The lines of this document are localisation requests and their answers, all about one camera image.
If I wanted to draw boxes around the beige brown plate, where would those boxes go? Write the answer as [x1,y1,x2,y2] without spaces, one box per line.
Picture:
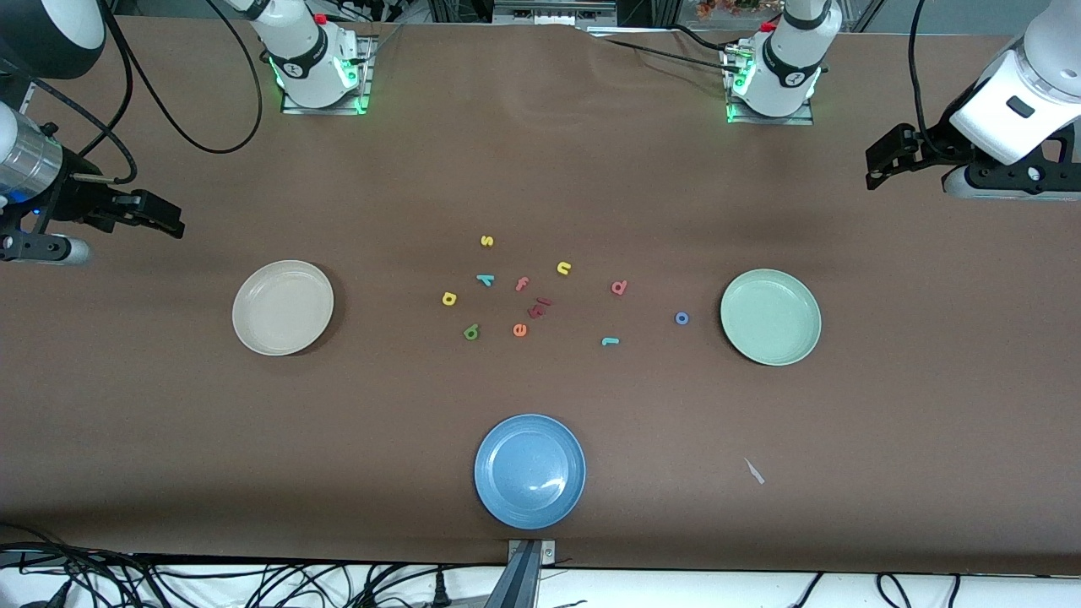
[231,259,335,357]

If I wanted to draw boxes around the light green plate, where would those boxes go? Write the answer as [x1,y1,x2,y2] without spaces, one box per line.
[720,269,823,367]

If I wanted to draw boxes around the brown table cover sheet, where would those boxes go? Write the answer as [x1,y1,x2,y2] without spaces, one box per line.
[0,15,1081,577]

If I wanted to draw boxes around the orange flowers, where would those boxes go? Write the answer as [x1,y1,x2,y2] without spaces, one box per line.
[697,0,782,19]

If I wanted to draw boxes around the blue plate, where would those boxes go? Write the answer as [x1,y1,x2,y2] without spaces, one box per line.
[474,413,587,531]

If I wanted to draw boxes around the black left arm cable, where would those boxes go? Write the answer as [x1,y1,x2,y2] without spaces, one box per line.
[905,0,942,157]

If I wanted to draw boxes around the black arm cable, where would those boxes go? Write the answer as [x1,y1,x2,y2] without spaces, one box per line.
[72,0,264,185]
[905,0,942,157]

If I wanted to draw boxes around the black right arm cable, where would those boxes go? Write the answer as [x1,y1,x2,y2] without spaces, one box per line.
[72,0,264,185]

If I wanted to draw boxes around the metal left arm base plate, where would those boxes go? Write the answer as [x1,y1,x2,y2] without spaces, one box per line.
[725,95,817,127]

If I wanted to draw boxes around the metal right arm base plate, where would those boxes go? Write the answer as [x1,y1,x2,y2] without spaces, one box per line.
[280,35,377,116]

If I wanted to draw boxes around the black cable on table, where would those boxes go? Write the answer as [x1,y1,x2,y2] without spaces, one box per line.
[601,24,744,75]

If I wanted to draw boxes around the black floor cable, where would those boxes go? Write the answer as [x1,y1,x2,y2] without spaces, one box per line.
[0,545,128,577]

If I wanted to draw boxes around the aluminium frame bar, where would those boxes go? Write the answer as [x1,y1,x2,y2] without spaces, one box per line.
[492,0,619,26]

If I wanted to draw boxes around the grey camera mount pole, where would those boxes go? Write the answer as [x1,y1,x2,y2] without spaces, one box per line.
[486,539,558,608]

